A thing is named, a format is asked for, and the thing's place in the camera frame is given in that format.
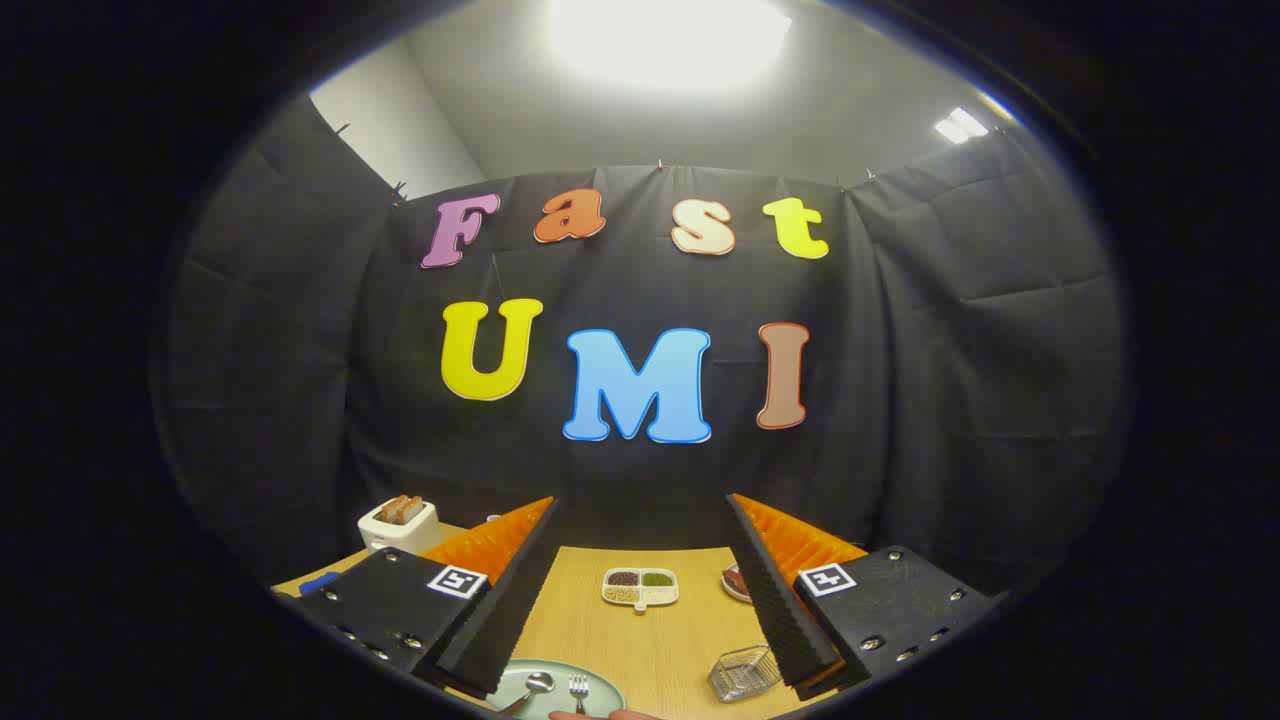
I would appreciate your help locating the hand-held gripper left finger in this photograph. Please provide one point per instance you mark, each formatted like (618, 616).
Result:
(505, 610)

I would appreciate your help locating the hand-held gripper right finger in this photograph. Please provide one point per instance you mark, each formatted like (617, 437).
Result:
(785, 620)

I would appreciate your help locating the plate of meat and vegetables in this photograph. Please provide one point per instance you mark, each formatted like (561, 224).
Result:
(735, 582)

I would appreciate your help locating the white divided condiment dish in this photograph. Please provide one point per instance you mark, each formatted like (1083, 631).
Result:
(622, 596)

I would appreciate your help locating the pale green plate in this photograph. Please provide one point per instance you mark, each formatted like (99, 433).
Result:
(603, 695)

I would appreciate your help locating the white toaster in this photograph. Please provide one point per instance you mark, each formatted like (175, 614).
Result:
(395, 537)

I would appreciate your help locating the toast slice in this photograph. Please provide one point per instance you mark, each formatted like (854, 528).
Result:
(414, 508)
(390, 510)

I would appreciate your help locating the blue folded cloth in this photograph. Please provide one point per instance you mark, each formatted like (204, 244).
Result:
(318, 583)

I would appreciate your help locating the small ceiling light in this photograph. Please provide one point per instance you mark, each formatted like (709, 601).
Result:
(960, 125)

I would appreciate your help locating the large ceiling light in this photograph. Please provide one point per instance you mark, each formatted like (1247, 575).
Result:
(670, 40)

